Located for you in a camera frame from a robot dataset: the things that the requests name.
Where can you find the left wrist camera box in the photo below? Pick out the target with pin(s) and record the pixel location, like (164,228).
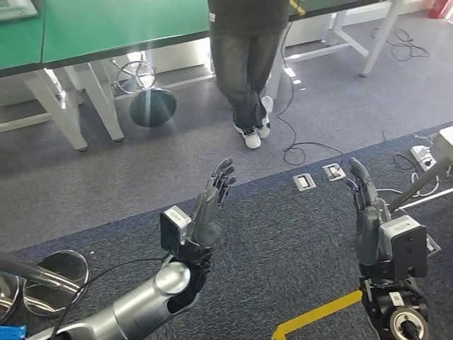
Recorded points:
(173,227)

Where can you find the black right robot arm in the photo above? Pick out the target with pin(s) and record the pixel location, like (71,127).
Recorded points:
(396,309)

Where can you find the red floor object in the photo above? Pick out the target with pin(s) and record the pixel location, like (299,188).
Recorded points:
(439,9)

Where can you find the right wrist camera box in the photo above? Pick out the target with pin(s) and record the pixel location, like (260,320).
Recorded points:
(407,248)

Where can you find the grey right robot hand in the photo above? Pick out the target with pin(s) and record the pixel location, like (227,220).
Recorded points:
(368,234)

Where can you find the black round stool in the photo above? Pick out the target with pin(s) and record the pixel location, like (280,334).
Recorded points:
(152,108)

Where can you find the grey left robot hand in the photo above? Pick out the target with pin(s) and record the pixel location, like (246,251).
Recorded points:
(209,220)

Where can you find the white power strip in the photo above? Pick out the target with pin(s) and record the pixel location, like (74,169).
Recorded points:
(423,157)

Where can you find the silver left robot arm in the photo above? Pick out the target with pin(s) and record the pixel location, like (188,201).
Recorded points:
(142,305)

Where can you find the floor socket with plug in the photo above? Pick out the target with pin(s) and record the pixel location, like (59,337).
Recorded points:
(334,171)

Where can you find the person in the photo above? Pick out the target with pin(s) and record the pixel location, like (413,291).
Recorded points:
(244,61)

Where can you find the steel floor socket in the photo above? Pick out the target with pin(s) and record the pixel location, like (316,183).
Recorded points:
(304,181)
(433,245)

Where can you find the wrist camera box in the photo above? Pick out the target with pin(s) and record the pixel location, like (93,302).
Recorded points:
(173,227)
(407,248)

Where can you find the white table with green top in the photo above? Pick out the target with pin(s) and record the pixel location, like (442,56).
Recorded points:
(382,37)
(106,28)

